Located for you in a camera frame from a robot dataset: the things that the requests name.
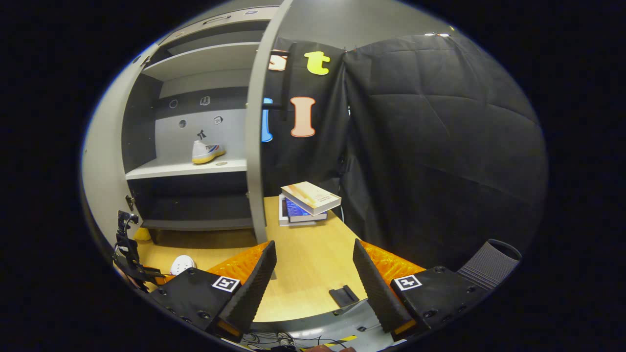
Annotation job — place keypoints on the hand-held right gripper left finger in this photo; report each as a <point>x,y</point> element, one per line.
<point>252,293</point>

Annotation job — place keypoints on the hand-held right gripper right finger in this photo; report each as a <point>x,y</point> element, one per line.
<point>374,293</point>

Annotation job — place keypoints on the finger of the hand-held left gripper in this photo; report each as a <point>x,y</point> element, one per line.
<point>168,279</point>

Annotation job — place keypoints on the white striped canvas shoe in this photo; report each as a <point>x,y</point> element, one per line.
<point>208,152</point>
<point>182,265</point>

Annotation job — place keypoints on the white cabinet door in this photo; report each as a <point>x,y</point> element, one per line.
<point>255,146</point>
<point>105,161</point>

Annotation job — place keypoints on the white shoe cabinet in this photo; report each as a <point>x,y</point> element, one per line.
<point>195,168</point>

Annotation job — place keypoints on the white cabinet drawer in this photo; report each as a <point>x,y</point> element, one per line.
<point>230,19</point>

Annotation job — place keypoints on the yellow plush toy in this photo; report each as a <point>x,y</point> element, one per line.
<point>142,234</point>

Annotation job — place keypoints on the small black holder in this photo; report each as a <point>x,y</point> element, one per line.
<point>344,296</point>

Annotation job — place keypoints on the blue cover book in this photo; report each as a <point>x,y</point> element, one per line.
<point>301,214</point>

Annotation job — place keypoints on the tan cover book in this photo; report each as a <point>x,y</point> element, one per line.
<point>313,196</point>

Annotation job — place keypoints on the grey ribbed tube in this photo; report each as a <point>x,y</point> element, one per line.
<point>489,264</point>

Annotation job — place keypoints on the black backdrop cloth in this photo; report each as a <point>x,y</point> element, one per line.
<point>440,146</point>

